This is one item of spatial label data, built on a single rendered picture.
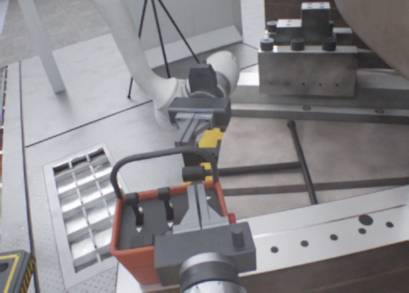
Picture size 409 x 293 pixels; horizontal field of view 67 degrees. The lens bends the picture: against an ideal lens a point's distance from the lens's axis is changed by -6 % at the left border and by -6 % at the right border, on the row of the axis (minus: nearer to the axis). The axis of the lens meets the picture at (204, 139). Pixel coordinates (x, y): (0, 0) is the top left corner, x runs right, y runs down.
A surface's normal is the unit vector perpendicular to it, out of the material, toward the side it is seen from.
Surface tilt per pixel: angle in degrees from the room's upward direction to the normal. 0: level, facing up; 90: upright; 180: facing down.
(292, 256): 0
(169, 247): 0
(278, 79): 90
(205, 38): 37
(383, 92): 72
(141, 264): 97
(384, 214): 0
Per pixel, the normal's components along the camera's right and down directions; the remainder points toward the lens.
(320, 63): -0.27, 0.58
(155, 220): -0.13, -0.81
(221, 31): 0.18, -0.36
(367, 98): -0.30, 0.30
